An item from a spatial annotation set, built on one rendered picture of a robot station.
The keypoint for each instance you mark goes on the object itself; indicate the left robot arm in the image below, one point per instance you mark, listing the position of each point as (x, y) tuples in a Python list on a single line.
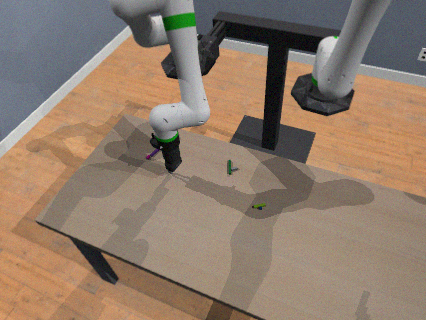
[(333, 74)]

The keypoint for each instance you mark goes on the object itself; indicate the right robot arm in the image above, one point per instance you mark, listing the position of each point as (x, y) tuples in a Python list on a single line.
[(179, 23)]

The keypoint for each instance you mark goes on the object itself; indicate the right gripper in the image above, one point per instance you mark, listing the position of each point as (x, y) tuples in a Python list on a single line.
[(170, 151)]

